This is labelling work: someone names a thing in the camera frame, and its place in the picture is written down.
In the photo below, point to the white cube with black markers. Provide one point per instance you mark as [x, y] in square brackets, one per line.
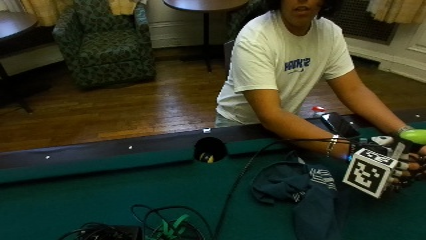
[368, 173]

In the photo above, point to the small red and white object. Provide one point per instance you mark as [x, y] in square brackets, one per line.
[319, 110]

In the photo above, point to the yellow curtain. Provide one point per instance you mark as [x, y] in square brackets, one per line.
[44, 10]
[397, 10]
[123, 6]

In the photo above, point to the green patterned armchair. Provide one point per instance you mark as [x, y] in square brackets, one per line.
[107, 46]
[243, 20]

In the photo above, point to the round dark pedestal table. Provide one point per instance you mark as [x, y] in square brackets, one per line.
[207, 5]

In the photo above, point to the grey wristband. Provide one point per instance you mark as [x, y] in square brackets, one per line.
[403, 129]

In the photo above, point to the dark blue cloth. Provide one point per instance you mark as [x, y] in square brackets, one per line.
[281, 183]

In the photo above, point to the dark radiator grille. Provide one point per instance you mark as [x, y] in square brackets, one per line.
[364, 23]

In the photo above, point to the dark chair back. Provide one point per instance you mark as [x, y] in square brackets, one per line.
[228, 56]

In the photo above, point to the striped blue and white cloth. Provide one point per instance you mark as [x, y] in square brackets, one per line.
[323, 176]

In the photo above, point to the small white device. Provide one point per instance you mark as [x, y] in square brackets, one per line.
[383, 140]

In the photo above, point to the person in white t-shirt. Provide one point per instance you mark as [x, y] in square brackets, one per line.
[284, 50]

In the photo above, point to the black box device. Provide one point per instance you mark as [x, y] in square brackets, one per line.
[111, 232]

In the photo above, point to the yellow billiard ball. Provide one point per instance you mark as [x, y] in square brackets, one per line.
[207, 157]

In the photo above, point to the dark wooden table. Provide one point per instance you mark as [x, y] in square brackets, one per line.
[15, 25]

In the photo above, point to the bright green round object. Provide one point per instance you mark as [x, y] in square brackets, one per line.
[415, 136]

